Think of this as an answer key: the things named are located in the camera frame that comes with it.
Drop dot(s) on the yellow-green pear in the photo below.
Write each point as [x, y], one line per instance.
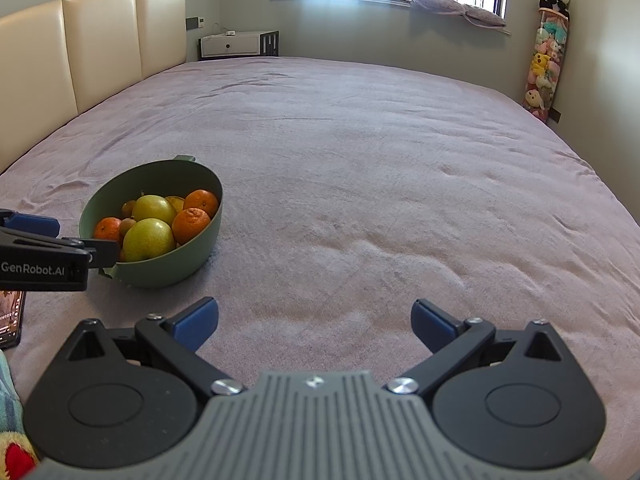
[148, 240]

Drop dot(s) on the teal striped cloth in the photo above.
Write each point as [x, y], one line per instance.
[7, 390]

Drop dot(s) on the beige padded headboard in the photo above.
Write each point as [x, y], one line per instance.
[100, 40]

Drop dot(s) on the green apple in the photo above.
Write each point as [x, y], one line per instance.
[154, 208]

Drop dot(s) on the green colander bowl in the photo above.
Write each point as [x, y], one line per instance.
[165, 267]

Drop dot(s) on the yellow and red plush toy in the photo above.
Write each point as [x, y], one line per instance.
[17, 455]

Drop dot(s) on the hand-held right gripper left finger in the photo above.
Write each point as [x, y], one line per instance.
[197, 317]

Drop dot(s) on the grey cushion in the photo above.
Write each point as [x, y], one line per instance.
[482, 16]
[437, 2]

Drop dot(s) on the brown kiwi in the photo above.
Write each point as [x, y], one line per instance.
[127, 226]
[128, 207]

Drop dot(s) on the black smartphone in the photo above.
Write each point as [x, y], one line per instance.
[11, 317]

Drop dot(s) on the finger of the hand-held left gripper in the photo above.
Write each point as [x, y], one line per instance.
[32, 223]
[106, 253]

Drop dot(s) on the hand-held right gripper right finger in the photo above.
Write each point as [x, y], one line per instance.
[430, 317]

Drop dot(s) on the purple bed blanket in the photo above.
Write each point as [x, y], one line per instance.
[350, 125]

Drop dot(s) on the white nightstand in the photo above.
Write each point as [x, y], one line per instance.
[227, 46]

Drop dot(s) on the yellow banana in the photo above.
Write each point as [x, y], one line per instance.
[175, 203]

